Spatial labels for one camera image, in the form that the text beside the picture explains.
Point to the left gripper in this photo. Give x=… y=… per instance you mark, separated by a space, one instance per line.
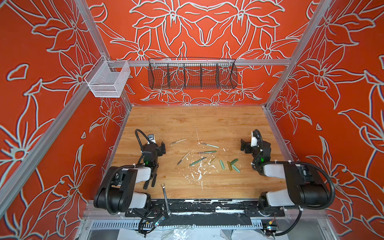
x=160 y=148

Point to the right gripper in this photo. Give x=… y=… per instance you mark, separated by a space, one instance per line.
x=248 y=146

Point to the beige pen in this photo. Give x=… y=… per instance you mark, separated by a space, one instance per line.
x=184 y=157
x=178 y=141

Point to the light green cap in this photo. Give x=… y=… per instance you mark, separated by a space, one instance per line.
x=236 y=169
x=222 y=164

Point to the dark green pen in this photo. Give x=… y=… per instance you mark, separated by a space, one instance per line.
x=206 y=152
x=198 y=161

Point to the light green pen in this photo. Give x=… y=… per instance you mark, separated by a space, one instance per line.
x=209 y=145

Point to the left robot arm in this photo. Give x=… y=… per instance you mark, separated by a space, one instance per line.
x=116 y=193

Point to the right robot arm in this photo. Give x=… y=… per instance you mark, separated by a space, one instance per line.
x=307 y=186

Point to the black screwdriver right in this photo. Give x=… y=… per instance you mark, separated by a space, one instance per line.
x=154 y=177

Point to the black screwdriver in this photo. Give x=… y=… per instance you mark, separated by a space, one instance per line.
x=154 y=177
x=146 y=184

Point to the black screwdriver left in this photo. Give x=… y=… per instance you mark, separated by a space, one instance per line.
x=146 y=184

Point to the metal wrench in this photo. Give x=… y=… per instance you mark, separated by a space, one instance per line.
x=168 y=211

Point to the clear plastic bin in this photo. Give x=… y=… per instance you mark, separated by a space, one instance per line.
x=107 y=79

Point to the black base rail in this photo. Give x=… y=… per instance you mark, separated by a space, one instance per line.
x=248 y=207

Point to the black wire basket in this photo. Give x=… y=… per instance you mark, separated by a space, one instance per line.
x=192 y=74

